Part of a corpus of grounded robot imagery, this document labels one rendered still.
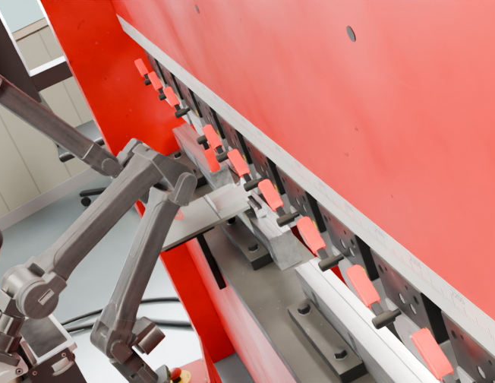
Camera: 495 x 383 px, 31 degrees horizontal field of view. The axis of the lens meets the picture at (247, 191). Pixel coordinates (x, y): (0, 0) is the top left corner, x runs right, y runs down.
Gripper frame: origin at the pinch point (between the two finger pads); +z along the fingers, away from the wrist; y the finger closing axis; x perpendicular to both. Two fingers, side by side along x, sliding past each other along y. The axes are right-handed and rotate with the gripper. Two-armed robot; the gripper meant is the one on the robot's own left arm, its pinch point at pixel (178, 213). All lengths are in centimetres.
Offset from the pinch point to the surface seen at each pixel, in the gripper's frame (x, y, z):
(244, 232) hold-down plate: -6.1, -2.0, 17.8
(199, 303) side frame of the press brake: 37, 87, 65
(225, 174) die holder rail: -13.3, 32.3, 17.9
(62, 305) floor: 98, 195, 60
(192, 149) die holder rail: -12, 54, 13
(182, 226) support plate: 2.0, -2.2, 2.4
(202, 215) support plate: -3.2, -1.2, 5.3
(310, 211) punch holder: -24, -83, -15
